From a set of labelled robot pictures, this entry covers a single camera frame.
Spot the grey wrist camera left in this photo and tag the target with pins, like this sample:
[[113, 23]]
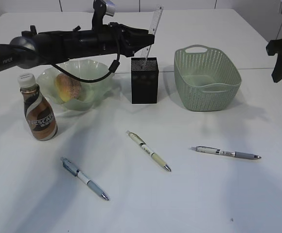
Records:
[[101, 8]]

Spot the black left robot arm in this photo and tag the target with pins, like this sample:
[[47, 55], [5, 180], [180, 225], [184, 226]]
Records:
[[33, 49]]

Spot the clear plastic ruler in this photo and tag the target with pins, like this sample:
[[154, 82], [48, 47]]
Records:
[[152, 30]]

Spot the green glass ruffled plate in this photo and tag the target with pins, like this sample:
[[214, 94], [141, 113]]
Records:
[[91, 94]]

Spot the white pen grey grip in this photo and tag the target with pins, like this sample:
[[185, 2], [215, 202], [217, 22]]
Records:
[[76, 172]]

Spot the golden bread roll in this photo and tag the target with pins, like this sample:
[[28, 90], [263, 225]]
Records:
[[67, 87]]

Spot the green plastic woven basket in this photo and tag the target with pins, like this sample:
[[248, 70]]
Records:
[[206, 78]]

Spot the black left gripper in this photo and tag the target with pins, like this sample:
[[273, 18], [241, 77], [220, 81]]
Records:
[[111, 39]]

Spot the brown Nescafe coffee bottle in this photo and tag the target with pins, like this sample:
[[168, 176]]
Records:
[[37, 110]]

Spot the cream barrel pen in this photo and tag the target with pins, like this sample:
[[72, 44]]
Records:
[[149, 151]]

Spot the black mesh pen holder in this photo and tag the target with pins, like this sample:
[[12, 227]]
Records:
[[144, 80]]

